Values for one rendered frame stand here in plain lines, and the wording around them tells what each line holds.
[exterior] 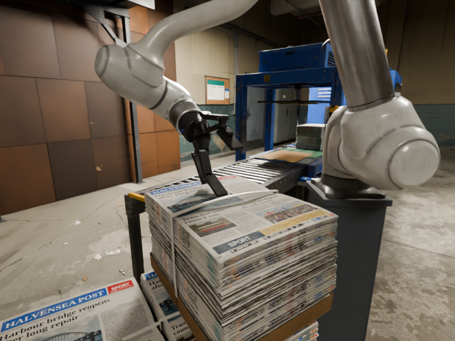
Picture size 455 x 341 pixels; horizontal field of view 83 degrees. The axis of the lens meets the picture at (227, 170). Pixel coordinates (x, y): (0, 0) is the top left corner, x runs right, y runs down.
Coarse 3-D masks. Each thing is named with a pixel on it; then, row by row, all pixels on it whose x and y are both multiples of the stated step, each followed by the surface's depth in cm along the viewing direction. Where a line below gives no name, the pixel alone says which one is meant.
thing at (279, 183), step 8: (296, 168) 199; (304, 168) 207; (280, 176) 178; (288, 176) 183; (296, 176) 195; (304, 176) 210; (264, 184) 160; (272, 184) 163; (280, 184) 174; (288, 184) 185; (296, 184) 197; (280, 192) 176
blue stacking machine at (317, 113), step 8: (392, 72) 357; (392, 80) 358; (400, 80) 424; (312, 88) 424; (320, 88) 416; (328, 88) 409; (400, 88) 436; (312, 96) 427; (320, 96) 418; (328, 96) 411; (344, 96) 397; (312, 104) 429; (320, 104) 421; (328, 104) 414; (344, 104) 400; (312, 112) 432; (320, 112) 424; (328, 112) 416; (312, 120) 434; (320, 120) 427
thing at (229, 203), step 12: (216, 204) 58; (228, 204) 58; (240, 204) 58; (168, 216) 53; (180, 216) 52; (192, 216) 51; (168, 228) 54; (180, 252) 51; (180, 276) 54; (180, 288) 55
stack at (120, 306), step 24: (96, 288) 65; (120, 288) 65; (144, 288) 68; (24, 312) 57; (48, 312) 57; (72, 312) 57; (96, 312) 57; (120, 312) 57; (144, 312) 57; (168, 312) 57; (0, 336) 51; (24, 336) 51; (48, 336) 51; (72, 336) 51; (96, 336) 51; (120, 336) 51; (144, 336) 51; (168, 336) 53; (192, 336) 51; (312, 336) 55
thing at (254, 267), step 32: (192, 224) 48; (224, 224) 48; (256, 224) 48; (288, 224) 47; (320, 224) 49; (192, 256) 45; (224, 256) 38; (256, 256) 41; (288, 256) 46; (320, 256) 50; (192, 288) 49; (224, 288) 38; (256, 288) 42; (288, 288) 47; (320, 288) 52; (224, 320) 39; (256, 320) 43; (288, 320) 49
